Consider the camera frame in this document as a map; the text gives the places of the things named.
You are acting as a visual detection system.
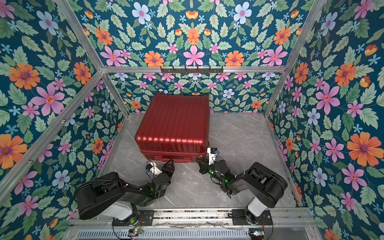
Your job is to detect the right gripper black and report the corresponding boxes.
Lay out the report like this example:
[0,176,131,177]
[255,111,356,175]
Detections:
[197,157,226,186]

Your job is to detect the red hard-shell suitcase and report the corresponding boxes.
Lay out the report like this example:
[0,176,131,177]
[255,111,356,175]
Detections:
[135,93,210,163]

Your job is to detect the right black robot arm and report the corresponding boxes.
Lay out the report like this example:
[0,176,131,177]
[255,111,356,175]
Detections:
[197,159,288,225]

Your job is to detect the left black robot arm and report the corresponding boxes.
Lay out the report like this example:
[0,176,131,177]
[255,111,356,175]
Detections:
[75,160,175,221]

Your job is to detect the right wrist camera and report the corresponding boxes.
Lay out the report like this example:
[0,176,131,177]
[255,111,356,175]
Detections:
[207,148,220,166]

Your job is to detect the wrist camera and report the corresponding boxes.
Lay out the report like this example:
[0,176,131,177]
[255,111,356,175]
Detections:
[207,148,220,166]
[146,161,162,178]

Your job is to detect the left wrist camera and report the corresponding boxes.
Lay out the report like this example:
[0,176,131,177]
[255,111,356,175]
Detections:
[146,161,162,178]

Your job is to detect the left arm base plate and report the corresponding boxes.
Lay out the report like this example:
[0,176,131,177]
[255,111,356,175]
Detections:
[112,210,155,227]

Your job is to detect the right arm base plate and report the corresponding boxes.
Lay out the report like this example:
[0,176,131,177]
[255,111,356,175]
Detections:
[228,209,273,226]

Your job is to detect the white slotted cable duct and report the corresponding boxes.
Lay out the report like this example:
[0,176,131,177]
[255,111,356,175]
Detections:
[76,229,251,240]

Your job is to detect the metal hook rail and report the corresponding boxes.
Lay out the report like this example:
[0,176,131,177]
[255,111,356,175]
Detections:
[160,66,224,74]

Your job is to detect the aluminium cage frame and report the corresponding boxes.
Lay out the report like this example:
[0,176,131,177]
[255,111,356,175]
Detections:
[1,1,326,204]

